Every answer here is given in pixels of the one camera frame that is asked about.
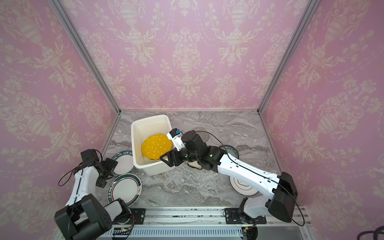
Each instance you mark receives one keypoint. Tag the yellow polka dot plate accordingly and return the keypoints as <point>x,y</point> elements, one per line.
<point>155,146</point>

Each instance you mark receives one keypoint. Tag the white plate blue rim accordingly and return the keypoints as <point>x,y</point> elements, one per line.
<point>242,188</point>

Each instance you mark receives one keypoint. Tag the aluminium corner post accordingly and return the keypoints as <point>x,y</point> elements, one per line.
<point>74,35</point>
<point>295,39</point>

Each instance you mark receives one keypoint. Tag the cream willow pattern plate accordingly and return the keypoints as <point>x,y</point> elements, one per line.
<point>194,165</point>

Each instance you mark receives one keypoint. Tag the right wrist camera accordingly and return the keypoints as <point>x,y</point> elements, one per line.
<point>175,136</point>

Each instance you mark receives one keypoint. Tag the small blue patterned plate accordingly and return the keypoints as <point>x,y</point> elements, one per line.
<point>230,150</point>

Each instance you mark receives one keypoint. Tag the white plate dark green rim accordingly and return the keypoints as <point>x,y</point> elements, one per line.
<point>125,163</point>

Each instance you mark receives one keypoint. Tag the right aluminium corner post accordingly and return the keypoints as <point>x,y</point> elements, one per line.
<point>295,39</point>

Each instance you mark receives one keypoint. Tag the white plate green red rim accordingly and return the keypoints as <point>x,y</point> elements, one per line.
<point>126,187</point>

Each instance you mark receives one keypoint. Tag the left aluminium corner post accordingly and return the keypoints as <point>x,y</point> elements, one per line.
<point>74,35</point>

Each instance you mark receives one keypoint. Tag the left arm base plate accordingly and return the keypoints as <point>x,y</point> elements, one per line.
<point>135,216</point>

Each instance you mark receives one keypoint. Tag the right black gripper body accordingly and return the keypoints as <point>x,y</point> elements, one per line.
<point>174,156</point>

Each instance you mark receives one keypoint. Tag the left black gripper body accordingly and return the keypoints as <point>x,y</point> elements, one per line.
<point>107,167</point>

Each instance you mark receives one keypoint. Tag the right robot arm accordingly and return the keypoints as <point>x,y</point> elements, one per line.
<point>278,192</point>

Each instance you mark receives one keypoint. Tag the clear glass plate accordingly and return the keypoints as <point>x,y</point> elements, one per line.
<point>203,134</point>

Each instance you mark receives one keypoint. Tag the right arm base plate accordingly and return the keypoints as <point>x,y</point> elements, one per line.
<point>234,216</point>

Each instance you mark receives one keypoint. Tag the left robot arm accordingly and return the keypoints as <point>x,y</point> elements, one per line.
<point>84,217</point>

